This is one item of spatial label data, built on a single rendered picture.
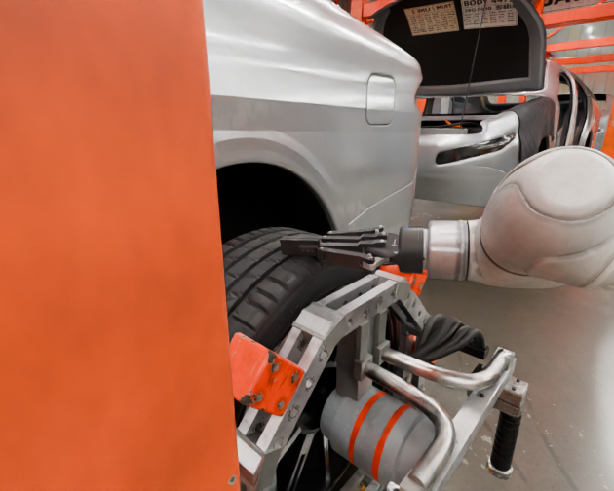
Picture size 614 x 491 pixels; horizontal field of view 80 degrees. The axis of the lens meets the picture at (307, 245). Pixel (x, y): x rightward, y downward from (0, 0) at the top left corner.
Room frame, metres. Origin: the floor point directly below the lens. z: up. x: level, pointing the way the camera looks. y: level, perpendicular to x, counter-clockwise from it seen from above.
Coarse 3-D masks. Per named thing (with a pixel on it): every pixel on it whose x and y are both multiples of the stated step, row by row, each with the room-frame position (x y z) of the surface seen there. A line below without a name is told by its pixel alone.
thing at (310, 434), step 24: (336, 288) 0.63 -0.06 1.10; (336, 360) 0.66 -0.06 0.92; (312, 408) 0.66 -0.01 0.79; (312, 432) 0.61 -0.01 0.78; (288, 456) 0.70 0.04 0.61; (312, 456) 0.70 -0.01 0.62; (336, 456) 0.69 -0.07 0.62; (288, 480) 0.55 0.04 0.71; (312, 480) 0.63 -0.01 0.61; (336, 480) 0.64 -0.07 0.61
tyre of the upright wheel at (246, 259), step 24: (240, 240) 0.71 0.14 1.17; (264, 240) 0.70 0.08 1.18; (240, 264) 0.61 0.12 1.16; (264, 264) 0.59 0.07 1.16; (288, 264) 0.58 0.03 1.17; (312, 264) 0.58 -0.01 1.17; (240, 288) 0.55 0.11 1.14; (264, 288) 0.53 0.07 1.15; (288, 288) 0.53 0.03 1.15; (312, 288) 0.57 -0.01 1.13; (240, 312) 0.50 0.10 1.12; (264, 312) 0.50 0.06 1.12; (288, 312) 0.53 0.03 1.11; (264, 336) 0.49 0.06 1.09; (240, 408) 0.45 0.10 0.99
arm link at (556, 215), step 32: (544, 160) 0.34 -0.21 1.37; (576, 160) 0.32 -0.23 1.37; (608, 160) 0.32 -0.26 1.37; (512, 192) 0.34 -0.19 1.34; (544, 192) 0.32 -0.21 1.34; (576, 192) 0.31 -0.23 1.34; (608, 192) 0.30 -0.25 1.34; (512, 224) 0.34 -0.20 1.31; (544, 224) 0.31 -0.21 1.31; (576, 224) 0.30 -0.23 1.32; (608, 224) 0.30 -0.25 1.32; (512, 256) 0.37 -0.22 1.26; (544, 256) 0.33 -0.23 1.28; (576, 256) 0.32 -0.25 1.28; (608, 256) 0.31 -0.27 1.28
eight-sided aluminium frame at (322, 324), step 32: (352, 288) 0.59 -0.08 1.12; (384, 288) 0.59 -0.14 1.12; (320, 320) 0.49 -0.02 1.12; (352, 320) 0.51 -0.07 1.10; (416, 320) 0.69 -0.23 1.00; (288, 352) 0.47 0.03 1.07; (320, 352) 0.46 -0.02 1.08; (416, 384) 0.73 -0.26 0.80; (256, 416) 0.42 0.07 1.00; (288, 416) 0.41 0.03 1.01; (256, 448) 0.38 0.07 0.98; (256, 480) 0.36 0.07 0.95; (352, 480) 0.63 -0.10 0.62
